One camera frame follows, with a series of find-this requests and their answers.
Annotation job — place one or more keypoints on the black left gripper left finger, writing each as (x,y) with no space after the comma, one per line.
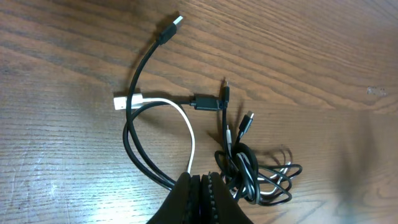
(182,205)

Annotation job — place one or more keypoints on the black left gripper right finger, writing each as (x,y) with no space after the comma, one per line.
(217,205)

